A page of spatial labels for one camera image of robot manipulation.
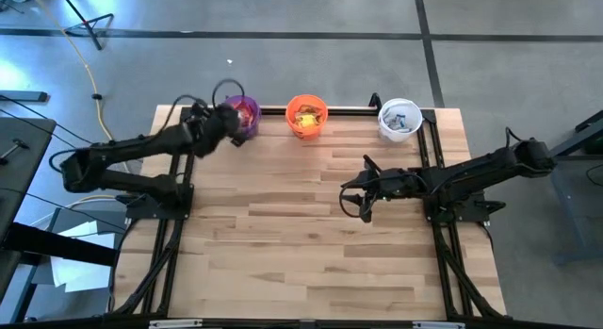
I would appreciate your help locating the silver bracket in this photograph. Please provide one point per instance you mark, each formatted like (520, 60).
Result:
(176, 324)
(438, 325)

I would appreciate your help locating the white ghost face bucket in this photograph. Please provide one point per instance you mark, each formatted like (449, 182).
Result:
(400, 138)

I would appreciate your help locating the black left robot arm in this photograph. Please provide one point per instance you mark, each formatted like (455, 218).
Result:
(141, 143)

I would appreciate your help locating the orange pumpkin face bucket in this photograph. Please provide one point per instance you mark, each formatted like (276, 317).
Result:
(306, 135)

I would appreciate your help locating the black metal table frame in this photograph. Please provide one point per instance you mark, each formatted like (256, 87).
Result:
(273, 111)

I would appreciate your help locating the dark grey metal cart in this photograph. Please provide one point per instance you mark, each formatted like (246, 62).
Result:
(565, 147)

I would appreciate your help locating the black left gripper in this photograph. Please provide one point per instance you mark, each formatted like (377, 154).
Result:
(212, 131)

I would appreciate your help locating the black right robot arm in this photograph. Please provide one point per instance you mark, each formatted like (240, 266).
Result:
(471, 171)

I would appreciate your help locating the black flat bar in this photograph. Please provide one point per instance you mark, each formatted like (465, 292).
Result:
(23, 96)

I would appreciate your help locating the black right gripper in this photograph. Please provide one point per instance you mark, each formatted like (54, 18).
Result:
(396, 185)

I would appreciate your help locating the black tripod stand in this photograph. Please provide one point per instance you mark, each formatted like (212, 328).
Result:
(79, 19)

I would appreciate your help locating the purple Halloween face bucket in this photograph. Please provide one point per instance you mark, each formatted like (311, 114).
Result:
(252, 131)

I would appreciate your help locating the black desk beam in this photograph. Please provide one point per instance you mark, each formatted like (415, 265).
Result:
(56, 246)

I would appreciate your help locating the white paper sheets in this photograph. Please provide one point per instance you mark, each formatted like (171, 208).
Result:
(80, 272)

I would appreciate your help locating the black clamp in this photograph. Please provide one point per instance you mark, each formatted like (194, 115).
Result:
(375, 102)

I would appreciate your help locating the black desk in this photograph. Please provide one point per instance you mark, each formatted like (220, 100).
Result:
(23, 202)

